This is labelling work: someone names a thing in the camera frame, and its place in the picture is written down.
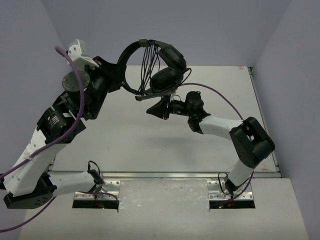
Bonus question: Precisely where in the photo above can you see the right base black wire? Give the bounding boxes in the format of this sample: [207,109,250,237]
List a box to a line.
[216,171,230,193]

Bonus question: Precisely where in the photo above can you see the metal base plate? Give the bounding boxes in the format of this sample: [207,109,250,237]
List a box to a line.
[73,179,121,201]
[207,178,254,201]

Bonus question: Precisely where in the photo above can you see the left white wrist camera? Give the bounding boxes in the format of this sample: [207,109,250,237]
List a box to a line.
[66,39,99,71]

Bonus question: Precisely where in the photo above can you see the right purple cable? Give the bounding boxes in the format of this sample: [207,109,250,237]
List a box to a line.
[178,83,253,202]

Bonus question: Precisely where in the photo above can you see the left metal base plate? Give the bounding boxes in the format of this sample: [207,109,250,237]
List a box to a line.
[73,179,121,201]

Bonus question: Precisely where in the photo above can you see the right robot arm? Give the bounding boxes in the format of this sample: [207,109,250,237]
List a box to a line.
[146,91,275,196]

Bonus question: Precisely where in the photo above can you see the base black wire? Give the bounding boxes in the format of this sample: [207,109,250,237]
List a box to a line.
[216,171,230,193]
[86,160,103,186]

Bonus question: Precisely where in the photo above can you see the black headphones with cable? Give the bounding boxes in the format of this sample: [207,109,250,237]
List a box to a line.
[117,39,192,102]

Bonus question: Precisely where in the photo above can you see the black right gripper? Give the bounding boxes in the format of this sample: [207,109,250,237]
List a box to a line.
[147,92,193,121]

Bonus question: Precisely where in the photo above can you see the aluminium table front rail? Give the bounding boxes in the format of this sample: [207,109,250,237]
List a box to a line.
[47,170,283,180]

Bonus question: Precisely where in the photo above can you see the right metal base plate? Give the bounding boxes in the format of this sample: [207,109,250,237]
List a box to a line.
[207,178,254,201]

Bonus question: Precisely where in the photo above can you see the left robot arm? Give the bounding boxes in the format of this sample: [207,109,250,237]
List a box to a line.
[0,56,126,210]

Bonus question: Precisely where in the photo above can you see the left base black wire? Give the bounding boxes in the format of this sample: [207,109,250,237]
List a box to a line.
[86,160,103,186]

